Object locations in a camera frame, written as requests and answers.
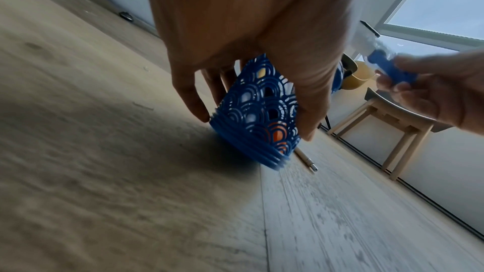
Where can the person's right hand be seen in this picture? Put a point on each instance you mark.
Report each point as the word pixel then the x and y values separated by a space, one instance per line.
pixel 446 91

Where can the person's left hand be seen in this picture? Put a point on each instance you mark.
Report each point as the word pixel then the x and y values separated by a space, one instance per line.
pixel 245 11

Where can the thick white marker pen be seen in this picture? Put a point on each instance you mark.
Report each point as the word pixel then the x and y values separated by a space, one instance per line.
pixel 393 69

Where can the blue mesh pen holder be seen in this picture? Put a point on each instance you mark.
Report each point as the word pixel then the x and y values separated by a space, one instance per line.
pixel 245 133

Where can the slim gold brown pen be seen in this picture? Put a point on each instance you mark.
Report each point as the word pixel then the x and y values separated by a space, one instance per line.
pixel 306 160

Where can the wooden floor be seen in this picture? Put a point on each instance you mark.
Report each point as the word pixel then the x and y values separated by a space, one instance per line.
pixel 113 190

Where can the grey chair wooden legs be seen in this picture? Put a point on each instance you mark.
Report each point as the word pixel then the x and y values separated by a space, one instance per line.
pixel 404 121

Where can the mustard yellow chair seat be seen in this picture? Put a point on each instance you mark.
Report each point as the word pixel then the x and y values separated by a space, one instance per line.
pixel 361 78

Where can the large window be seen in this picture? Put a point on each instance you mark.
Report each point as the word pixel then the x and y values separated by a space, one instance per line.
pixel 446 2

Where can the black partition connector tab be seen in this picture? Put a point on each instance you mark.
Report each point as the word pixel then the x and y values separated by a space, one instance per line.
pixel 370 28

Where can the dark round partition foot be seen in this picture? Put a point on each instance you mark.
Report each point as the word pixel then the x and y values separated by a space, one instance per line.
pixel 126 16

